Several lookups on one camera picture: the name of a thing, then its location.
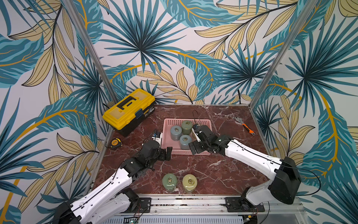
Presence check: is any blue tea canister front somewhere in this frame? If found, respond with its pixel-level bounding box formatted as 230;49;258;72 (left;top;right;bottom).
180;134;193;150

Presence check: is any blue tea canister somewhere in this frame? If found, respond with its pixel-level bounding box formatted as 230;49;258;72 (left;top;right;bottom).
180;134;193;150
170;126;182;141

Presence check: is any pink perforated plastic basket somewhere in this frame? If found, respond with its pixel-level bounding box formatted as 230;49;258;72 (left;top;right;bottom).
161;118;212;156

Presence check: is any dark green tea canister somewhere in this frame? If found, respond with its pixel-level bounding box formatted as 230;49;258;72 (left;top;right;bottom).
162;173;178;192

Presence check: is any yellow-green tea canister front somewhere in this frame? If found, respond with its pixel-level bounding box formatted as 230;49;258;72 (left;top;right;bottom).
182;174;198;193

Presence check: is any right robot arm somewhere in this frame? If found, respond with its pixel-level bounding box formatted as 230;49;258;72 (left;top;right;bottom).
189;125;301;206

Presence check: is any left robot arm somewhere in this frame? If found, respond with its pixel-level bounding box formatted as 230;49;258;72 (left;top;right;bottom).
51;140;172;224

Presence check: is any green tea canister back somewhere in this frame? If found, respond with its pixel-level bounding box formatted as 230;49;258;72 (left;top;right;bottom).
181;120;193;135

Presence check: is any blue tea canister back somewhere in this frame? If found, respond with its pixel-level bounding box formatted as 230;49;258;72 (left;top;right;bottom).
170;126;182;141

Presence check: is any yellow black tape measure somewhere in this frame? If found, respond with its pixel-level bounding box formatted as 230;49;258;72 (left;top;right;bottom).
110;138;123;150

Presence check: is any yellow black toolbox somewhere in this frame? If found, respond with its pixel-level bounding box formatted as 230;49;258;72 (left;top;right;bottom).
103;89;155;137

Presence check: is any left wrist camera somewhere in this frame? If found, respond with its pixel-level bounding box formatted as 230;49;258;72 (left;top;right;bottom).
152;129;162;146

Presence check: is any orange handled adjustable wrench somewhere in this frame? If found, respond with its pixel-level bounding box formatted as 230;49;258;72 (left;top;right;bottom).
235;116;255;136

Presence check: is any aluminium front rail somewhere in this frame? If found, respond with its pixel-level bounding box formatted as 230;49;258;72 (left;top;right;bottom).
65;194;308;224

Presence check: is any left aluminium frame post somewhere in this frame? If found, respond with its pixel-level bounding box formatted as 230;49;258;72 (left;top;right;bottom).
63;0;118;103

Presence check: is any aluminium frame post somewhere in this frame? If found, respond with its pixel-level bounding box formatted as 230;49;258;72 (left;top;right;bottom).
249;0;318;111
63;0;118;103

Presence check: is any right aluminium frame post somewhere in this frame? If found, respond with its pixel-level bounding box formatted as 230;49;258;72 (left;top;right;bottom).
249;0;318;111

